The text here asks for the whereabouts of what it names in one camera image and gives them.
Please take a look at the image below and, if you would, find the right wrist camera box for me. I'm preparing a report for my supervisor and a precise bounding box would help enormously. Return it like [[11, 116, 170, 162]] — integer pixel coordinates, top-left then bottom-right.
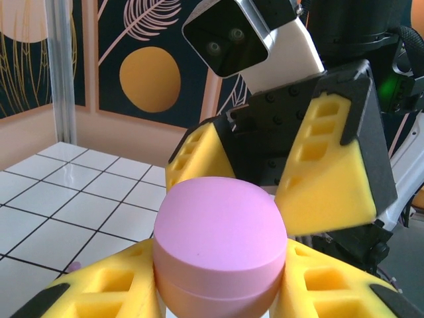
[[181, 0, 326, 97]]

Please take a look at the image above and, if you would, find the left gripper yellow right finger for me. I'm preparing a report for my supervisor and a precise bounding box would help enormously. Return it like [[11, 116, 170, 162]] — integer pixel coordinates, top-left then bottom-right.
[[270, 237, 424, 318]]

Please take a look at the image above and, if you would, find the aluminium corner post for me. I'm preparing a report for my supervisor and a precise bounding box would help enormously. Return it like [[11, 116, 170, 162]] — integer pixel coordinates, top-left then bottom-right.
[[44, 0, 79, 145]]

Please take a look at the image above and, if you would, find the pink round earbud case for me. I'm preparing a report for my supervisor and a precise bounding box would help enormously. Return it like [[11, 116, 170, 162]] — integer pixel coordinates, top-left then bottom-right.
[[152, 176, 288, 318]]

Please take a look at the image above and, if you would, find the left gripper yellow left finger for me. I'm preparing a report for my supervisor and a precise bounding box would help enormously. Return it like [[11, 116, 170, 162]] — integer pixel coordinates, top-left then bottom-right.
[[19, 238, 166, 318]]

